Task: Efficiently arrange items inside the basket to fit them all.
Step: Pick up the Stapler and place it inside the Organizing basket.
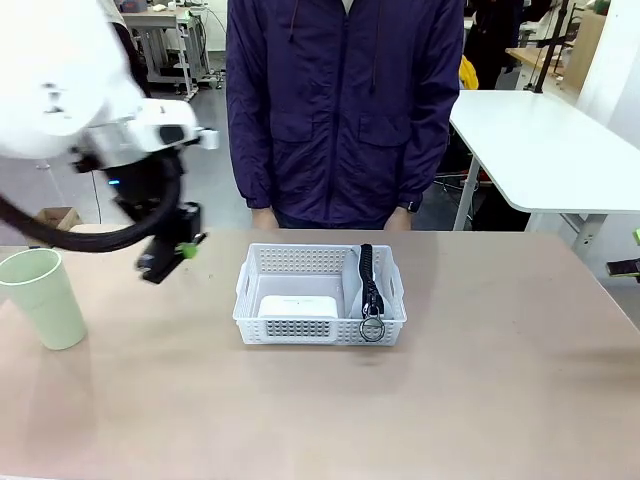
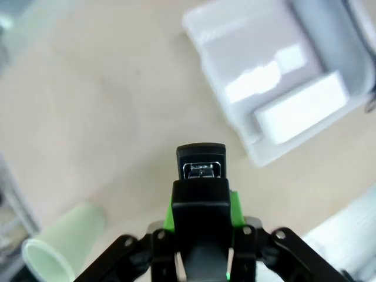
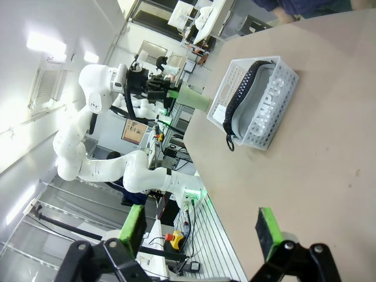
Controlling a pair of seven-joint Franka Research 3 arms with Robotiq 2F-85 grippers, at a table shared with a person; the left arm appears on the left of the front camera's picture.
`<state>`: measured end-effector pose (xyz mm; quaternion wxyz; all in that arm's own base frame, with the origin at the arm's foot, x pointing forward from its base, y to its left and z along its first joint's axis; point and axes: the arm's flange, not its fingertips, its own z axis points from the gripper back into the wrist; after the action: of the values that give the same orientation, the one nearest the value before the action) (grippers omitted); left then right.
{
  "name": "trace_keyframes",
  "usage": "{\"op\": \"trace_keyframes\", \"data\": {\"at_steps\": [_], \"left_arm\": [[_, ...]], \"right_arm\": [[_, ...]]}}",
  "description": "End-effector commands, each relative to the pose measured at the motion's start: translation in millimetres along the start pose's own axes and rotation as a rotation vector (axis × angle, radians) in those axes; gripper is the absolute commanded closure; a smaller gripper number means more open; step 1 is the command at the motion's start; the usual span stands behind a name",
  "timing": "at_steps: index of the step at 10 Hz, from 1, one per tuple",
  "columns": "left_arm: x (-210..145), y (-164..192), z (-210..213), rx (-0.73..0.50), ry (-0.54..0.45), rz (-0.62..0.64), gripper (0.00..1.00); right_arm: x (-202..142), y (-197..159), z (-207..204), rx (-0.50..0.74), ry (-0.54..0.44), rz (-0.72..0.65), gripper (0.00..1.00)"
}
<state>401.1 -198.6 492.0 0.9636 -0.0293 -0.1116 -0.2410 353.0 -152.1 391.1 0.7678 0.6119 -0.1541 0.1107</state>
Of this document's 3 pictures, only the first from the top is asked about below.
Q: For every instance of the person's left hand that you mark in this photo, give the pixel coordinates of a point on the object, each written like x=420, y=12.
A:
x=401, y=217

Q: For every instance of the grey CAMPUS zipper pouch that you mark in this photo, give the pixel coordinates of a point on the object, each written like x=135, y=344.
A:
x=367, y=295

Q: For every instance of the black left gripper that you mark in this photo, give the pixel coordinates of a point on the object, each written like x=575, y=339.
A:
x=145, y=195

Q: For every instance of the yellow garment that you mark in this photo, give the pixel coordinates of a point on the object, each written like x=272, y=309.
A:
x=468, y=72

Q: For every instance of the white rectangular box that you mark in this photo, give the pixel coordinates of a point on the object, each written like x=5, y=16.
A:
x=299, y=306

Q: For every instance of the person's right hand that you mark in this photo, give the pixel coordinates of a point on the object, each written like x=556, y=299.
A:
x=264, y=219

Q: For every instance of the tall cardboard box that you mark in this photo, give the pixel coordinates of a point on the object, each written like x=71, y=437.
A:
x=592, y=50

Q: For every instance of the person in purple jacket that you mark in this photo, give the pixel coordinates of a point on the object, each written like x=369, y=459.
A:
x=345, y=110

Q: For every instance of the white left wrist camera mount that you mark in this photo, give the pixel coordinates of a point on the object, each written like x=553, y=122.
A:
x=210, y=139

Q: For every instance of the small open cardboard box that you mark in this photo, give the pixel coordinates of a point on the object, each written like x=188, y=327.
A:
x=57, y=217

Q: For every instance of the bystander in black clothes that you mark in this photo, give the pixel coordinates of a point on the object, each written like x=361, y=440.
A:
x=495, y=40

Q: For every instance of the white perforated plastic basket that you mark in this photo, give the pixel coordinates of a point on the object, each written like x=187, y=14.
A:
x=300, y=332

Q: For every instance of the pale green plastic cup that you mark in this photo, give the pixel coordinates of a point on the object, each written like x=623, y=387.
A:
x=42, y=300

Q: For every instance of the black vertical pole stand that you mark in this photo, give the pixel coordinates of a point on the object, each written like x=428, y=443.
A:
x=550, y=45

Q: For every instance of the large white desk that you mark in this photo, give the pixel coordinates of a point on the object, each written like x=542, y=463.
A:
x=540, y=150

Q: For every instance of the wooden top table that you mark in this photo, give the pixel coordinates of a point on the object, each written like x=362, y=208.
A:
x=535, y=56

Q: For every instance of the grey metal workbench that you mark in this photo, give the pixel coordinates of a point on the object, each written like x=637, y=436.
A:
x=165, y=45

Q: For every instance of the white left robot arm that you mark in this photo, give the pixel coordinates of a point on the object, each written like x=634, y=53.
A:
x=65, y=80

